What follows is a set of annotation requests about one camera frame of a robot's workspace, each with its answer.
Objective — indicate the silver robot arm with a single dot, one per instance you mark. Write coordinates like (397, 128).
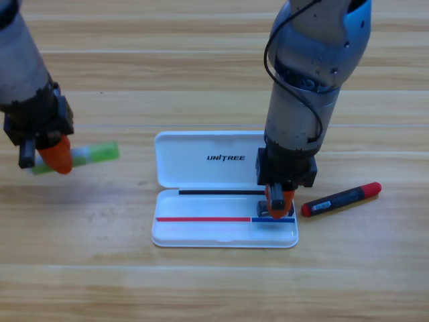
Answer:
(16, 60)
(301, 110)

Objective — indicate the white Unitree pencil case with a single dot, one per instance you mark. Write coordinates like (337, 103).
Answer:
(201, 174)

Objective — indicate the black marker with red cap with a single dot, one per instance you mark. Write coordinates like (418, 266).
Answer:
(338, 199)

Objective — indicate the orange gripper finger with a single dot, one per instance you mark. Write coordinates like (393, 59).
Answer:
(58, 156)
(278, 213)

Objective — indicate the green and white marker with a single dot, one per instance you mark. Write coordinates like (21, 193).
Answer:
(100, 152)

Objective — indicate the black eraser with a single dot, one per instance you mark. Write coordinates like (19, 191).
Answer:
(261, 208)

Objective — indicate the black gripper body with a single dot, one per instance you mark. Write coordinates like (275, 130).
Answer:
(40, 117)
(288, 167)

